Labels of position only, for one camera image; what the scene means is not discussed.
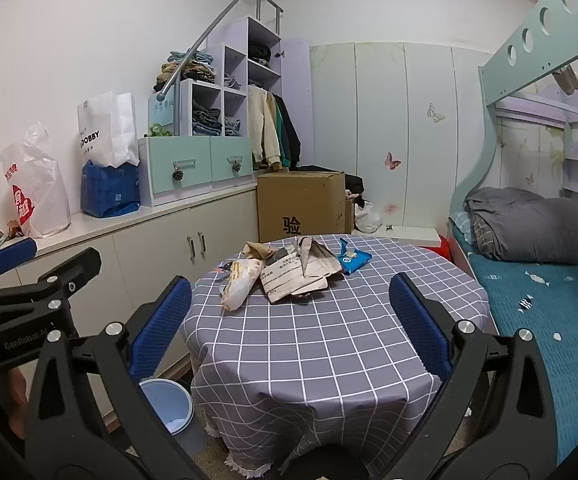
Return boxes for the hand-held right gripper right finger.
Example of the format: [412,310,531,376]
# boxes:
[384,274,562,480]

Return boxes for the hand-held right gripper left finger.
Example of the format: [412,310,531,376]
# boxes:
[24,276,205,480]

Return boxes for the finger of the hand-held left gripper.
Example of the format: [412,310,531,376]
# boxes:
[0,236,38,306]
[0,247,103,322]

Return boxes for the light blue plastic bin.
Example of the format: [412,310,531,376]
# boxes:
[138,377,195,436]

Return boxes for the cream snack bag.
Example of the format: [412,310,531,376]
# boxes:
[219,258,266,312]

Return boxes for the blue snack packet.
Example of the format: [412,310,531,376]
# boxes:
[338,238,374,275]

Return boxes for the printed paper bag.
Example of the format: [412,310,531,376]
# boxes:
[260,236,345,304]

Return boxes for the person's left hand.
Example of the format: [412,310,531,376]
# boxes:
[0,366,26,408]

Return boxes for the white plastic bag red print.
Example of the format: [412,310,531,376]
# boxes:
[0,121,72,239]

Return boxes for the red plastic container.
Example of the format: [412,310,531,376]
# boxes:
[419,235,452,264]

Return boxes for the low white cabinet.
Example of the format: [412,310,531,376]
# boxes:
[0,180,261,426]

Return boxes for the blue woven bag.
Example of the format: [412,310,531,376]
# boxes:
[80,160,141,219]

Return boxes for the white board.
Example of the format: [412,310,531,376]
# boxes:
[386,225,442,247]

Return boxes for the round table, grey checked cloth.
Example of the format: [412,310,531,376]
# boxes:
[179,234,492,473]

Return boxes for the plaid pillow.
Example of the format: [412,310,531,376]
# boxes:
[450,210,476,247]

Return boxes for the teal bed mattress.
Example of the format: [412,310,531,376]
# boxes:
[449,220,578,466]

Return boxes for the small white plastic bag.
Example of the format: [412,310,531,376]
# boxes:
[354,201,384,234]

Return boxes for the white paper shopping bag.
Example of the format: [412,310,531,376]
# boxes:
[78,91,140,168]

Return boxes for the grey blanket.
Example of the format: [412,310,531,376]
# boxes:
[465,186,578,266]

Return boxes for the large cardboard box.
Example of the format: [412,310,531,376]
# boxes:
[256,170,347,244]

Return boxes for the small teal drawer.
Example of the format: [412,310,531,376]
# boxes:
[210,137,254,182]

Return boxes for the light blue paper sign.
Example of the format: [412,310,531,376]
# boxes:
[149,91,178,125]

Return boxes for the folded jeans in shelf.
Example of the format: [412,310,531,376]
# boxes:
[191,100,243,137]

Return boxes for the cream hanging jacket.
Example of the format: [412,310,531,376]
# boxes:
[247,85,282,168]

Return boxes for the pale wardrobe doors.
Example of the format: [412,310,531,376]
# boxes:
[309,41,494,232]

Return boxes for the dark hanging jackets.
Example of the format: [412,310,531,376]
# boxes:
[269,92,302,171]

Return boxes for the pile of folded clothes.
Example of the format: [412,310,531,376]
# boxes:
[155,50,217,86]

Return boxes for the black folded clothes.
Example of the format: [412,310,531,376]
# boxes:
[248,44,273,67]

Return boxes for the mint drawer stair shelf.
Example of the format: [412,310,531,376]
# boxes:
[179,16,313,171]

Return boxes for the grey metal handrail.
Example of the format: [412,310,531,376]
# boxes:
[156,0,284,107]

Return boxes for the beige hanging object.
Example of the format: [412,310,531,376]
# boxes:
[554,66,578,96]

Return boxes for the teal bunk bed frame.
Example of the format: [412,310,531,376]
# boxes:
[446,0,578,466]

